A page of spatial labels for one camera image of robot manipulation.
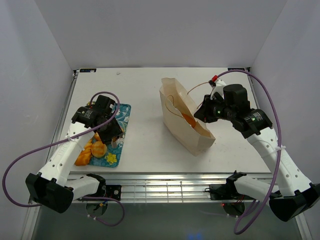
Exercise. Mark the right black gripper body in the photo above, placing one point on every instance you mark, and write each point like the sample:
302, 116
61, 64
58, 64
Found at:
220, 110

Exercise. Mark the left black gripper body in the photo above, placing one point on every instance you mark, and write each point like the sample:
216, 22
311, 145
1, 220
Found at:
112, 129

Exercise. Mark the round orange sugared bun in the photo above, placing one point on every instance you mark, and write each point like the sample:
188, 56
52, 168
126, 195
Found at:
190, 120

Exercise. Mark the teal patterned tray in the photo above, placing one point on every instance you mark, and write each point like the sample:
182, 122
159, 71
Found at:
111, 159

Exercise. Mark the brown paper bag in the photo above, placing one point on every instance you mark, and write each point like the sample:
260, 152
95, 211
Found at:
177, 109

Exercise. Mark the metal serving tongs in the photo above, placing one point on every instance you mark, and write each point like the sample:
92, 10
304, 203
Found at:
115, 142

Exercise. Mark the small round scored roll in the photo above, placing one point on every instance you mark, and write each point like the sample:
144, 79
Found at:
99, 149

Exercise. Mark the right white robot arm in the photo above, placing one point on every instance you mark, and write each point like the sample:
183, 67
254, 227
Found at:
293, 193

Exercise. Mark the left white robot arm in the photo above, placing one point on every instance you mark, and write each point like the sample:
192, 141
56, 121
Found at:
51, 187

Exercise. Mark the oval split bread loaf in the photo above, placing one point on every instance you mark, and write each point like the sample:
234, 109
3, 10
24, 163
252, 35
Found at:
97, 137

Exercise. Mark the long braided orange bread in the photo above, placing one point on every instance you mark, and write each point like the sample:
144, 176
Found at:
85, 155

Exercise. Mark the right blue table label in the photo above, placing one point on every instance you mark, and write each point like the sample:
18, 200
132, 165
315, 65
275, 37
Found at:
236, 68

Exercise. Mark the blue table label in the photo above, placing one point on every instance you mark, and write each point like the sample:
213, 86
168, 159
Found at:
236, 68
87, 70

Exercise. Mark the left blue table label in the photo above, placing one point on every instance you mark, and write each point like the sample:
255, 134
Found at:
87, 70

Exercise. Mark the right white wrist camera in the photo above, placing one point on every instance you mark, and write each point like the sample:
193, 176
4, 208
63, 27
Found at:
217, 85

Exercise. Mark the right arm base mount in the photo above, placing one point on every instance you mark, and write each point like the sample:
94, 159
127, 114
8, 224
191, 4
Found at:
220, 191

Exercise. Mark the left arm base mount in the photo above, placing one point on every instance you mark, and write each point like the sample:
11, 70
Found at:
112, 191

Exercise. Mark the aluminium frame rail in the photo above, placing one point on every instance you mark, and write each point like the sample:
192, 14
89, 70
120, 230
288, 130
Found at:
157, 188

